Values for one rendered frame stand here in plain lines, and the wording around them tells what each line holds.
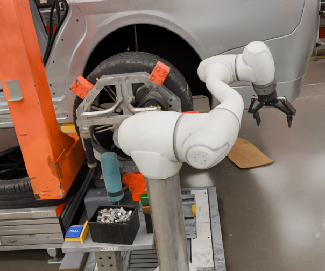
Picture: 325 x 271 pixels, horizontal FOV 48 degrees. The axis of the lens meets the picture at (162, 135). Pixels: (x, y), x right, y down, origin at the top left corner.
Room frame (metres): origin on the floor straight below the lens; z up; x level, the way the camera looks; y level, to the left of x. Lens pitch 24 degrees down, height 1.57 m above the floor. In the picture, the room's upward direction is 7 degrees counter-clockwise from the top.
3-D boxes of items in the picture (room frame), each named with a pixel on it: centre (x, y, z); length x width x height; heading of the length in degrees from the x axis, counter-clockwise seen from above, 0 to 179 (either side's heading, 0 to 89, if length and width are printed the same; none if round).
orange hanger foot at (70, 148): (2.10, 0.59, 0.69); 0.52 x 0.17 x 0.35; 174
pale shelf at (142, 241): (1.42, 0.31, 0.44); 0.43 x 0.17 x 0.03; 84
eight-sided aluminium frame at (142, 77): (1.79, 0.16, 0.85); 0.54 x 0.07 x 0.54; 84
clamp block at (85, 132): (1.61, 0.35, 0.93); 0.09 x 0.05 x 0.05; 174
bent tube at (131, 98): (1.66, 0.07, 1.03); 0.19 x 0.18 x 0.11; 174
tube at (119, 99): (1.68, 0.27, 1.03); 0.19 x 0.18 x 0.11; 174
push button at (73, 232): (1.44, 0.48, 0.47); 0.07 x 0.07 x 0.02; 84
